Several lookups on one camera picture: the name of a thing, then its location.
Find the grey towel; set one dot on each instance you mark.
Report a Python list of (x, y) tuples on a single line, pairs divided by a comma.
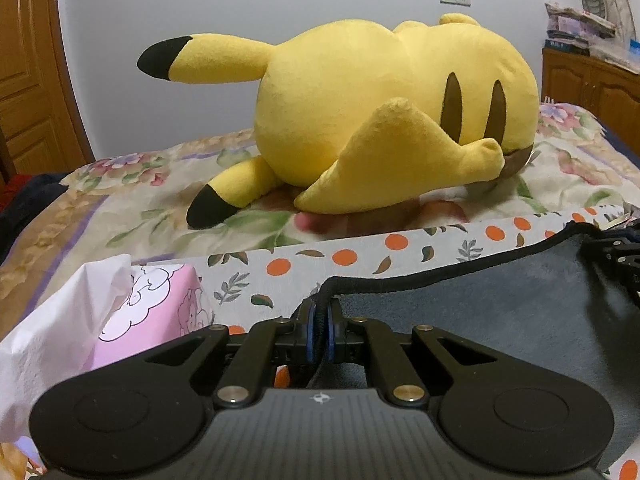
[(475, 300)]

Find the yellow plush toy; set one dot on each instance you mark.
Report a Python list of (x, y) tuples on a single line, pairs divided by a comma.
[(350, 85)]

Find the floral blanket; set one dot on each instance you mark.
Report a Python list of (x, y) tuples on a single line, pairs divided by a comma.
[(125, 200)]

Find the dark cloth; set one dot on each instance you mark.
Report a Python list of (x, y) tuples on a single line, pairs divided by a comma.
[(30, 220)]

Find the stack of books and papers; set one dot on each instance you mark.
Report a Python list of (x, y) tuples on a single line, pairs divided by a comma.
[(580, 30)]

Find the pink tissue box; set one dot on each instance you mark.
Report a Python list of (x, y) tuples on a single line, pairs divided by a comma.
[(170, 310)]

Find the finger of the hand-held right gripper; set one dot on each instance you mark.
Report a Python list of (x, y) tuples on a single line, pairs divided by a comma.
[(617, 257)]

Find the red cloth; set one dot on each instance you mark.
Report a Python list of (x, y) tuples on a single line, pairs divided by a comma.
[(12, 187)]

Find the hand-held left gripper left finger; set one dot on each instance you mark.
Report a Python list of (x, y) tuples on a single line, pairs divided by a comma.
[(310, 330)]

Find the wooden cabinet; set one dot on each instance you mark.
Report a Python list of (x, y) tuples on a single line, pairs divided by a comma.
[(585, 82)]

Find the white tissue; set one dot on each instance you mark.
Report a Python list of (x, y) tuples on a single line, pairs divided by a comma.
[(50, 340)]

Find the wooden door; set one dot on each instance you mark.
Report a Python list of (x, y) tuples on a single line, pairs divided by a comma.
[(30, 60)]

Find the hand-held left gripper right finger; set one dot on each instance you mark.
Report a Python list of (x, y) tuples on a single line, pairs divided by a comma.
[(327, 332)]

